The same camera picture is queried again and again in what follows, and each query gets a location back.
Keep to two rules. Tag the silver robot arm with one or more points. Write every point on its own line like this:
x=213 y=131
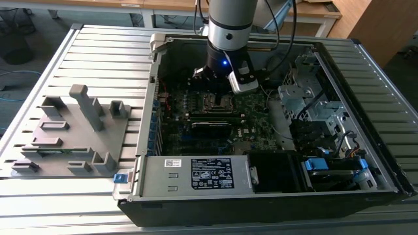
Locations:
x=228 y=29

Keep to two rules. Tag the CPU socket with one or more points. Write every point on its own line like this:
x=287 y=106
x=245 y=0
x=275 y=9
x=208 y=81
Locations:
x=217 y=110

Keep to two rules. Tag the black graphics card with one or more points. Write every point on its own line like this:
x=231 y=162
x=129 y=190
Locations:
x=209 y=133

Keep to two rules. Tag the grey case release latch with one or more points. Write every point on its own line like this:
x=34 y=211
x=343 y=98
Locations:
x=156 y=41

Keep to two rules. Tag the green Dell motherboard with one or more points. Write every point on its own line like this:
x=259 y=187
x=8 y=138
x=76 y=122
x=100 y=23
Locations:
x=257 y=122

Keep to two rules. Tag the silver metal drive cage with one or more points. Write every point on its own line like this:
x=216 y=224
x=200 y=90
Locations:
x=288 y=94

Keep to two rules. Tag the silver chipset heat sink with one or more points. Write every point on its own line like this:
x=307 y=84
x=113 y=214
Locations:
x=241 y=147

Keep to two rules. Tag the wooden top white desk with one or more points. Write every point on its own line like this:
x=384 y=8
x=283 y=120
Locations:
x=310 y=11

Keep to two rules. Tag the grey power supply unit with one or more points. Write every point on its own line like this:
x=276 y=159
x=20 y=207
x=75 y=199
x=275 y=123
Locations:
x=156 y=176

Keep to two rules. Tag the grey parts rack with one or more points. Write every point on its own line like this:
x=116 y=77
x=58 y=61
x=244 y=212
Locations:
x=81 y=137

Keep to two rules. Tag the blue disk carrier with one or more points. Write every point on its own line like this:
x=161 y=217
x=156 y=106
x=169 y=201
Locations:
x=315 y=163

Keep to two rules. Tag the blue case latch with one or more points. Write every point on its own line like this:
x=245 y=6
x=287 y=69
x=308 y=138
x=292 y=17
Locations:
x=119 y=178

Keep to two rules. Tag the wooden cabinet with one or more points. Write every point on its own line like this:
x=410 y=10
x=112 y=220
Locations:
x=375 y=24

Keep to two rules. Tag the dark hard disk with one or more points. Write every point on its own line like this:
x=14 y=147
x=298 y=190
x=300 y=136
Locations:
x=331 y=181

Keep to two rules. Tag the black PC case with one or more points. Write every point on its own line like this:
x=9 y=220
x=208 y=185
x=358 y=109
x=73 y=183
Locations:
x=260 y=210

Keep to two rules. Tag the green RAM stick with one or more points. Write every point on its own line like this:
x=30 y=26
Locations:
x=52 y=151

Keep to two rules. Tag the blue plastic clip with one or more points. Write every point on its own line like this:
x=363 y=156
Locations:
x=362 y=163

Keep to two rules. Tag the black round bin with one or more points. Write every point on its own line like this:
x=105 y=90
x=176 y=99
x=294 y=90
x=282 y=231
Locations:
x=17 y=52

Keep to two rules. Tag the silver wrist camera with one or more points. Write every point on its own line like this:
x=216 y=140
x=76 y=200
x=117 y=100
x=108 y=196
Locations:
x=244 y=85

